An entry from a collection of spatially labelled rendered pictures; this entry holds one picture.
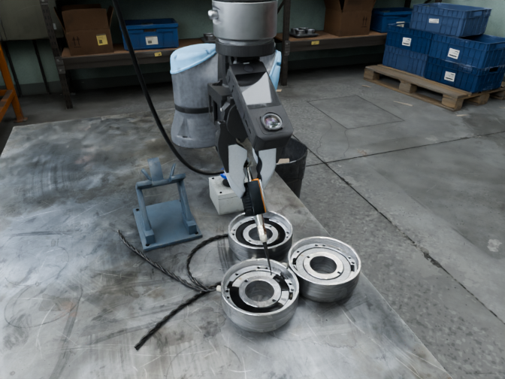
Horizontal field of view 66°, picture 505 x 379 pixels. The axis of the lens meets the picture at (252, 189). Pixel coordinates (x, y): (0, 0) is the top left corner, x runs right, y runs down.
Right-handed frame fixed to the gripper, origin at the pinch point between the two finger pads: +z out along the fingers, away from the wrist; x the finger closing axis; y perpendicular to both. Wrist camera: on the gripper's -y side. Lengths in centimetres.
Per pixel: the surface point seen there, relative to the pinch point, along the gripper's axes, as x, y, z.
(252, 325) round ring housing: 5.3, -13.2, 11.2
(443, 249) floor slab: -123, 56, 93
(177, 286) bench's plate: 12.2, -0.9, 13.3
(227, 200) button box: -1.0, 14.0, 10.2
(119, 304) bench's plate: 20.4, -1.0, 13.3
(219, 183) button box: -0.7, 18.0, 8.8
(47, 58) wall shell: 52, 399, 59
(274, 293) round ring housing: 0.8, -10.1, 10.3
